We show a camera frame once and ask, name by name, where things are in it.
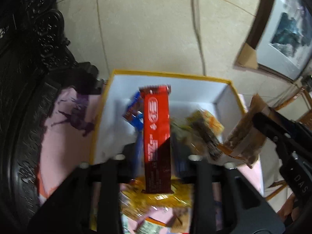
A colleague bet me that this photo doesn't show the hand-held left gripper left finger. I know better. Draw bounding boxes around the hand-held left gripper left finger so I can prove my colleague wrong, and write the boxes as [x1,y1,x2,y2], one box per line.
[27,141,144,234]

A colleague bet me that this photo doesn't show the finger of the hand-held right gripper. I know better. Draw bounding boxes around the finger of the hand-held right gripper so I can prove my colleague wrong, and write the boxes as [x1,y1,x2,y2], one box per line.
[252,107,296,147]

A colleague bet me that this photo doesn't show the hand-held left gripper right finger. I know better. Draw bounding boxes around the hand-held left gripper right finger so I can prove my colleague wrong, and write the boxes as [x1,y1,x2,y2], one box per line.
[171,139,285,234]

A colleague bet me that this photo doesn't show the black brown meat snack packet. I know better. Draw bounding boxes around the black brown meat snack packet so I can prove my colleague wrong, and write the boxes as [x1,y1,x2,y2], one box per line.
[223,94,269,168]

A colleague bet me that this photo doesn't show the long red snack packet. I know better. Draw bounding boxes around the long red snack packet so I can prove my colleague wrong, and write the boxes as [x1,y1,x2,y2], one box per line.
[138,85,174,194]

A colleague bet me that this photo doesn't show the yellow snack packet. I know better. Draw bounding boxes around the yellow snack packet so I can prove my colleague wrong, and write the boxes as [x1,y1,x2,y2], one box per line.
[119,175,193,222]

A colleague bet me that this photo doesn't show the orange cracker packet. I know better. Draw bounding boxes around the orange cracker packet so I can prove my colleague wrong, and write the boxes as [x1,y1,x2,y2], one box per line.
[188,110,225,161]

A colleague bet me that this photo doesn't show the yellow cardboard box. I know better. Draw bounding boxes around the yellow cardboard box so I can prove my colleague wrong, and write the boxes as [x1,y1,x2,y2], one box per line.
[90,69,246,166]

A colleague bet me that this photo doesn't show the orange-tan pastry packet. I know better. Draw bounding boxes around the orange-tan pastry packet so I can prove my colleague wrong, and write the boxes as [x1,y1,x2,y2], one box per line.
[171,212,191,232]

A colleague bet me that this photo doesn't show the blue snack packet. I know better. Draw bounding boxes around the blue snack packet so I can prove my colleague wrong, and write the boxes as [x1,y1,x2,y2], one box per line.
[122,90,145,137]

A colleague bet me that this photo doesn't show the light green snack packet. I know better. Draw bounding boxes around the light green snack packet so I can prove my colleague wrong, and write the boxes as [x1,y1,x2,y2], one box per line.
[140,219,165,234]

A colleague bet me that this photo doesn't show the wooden chair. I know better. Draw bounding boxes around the wooden chair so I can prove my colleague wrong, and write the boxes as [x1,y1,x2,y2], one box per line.
[268,78,312,200]

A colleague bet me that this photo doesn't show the cardboard corner protector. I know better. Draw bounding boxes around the cardboard corner protector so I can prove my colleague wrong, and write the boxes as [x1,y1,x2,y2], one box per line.
[235,43,259,70]

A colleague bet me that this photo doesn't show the pink floral tablecloth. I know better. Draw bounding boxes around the pink floral tablecloth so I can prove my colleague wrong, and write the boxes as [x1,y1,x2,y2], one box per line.
[36,88,266,234]

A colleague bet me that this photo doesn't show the framed lotus painting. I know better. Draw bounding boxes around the framed lotus painting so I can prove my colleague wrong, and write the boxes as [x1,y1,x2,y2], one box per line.
[246,0,312,81]

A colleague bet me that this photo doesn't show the dark carved wooden furniture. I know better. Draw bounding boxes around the dark carved wooden furniture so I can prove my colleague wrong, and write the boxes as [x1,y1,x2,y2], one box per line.
[0,0,103,225]

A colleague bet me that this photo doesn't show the white power plug cable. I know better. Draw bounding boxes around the white power plug cable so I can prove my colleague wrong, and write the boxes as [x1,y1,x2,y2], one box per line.
[191,0,207,76]

